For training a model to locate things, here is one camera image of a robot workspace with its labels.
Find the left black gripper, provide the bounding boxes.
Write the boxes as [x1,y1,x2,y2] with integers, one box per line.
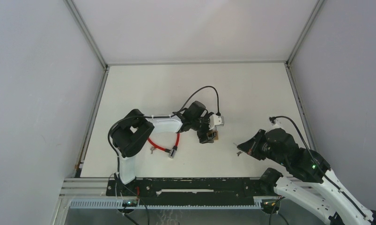
[191,112,217,144]

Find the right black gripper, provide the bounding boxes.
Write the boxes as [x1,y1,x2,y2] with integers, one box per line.
[237,128,287,166]

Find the brass padlock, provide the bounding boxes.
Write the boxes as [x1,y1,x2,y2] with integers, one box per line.
[206,130,218,142]

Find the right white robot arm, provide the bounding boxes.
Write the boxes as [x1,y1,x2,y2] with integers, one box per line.
[237,128,376,225]

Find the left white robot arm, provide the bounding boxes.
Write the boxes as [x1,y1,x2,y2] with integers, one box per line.
[107,101,224,195]

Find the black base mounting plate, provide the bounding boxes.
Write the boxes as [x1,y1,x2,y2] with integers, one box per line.
[105,177,276,204]

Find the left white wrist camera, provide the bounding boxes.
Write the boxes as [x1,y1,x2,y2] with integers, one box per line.
[209,114,224,130]

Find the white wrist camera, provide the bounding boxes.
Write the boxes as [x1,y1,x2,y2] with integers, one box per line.
[269,117,282,130]
[209,114,224,130]

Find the right black camera cable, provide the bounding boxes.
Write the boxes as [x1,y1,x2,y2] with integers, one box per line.
[269,115,370,218]

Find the black camera cable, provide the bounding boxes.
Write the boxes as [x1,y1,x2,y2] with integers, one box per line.
[269,115,370,218]
[107,85,222,168]

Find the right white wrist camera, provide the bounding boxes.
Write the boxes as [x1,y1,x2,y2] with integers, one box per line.
[269,117,282,130]

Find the red cable bike lock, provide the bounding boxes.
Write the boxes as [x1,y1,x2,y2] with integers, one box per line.
[147,132,180,159]

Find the left black camera cable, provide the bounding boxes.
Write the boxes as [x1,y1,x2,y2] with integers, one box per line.
[107,85,222,168]

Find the cable lock keys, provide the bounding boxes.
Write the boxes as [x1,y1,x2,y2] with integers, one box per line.
[150,146,156,154]

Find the white slotted cable duct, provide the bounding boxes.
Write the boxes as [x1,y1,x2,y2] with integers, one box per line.
[70,199,263,210]

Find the aluminium frame rails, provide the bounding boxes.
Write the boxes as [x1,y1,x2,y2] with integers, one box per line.
[59,0,324,200]

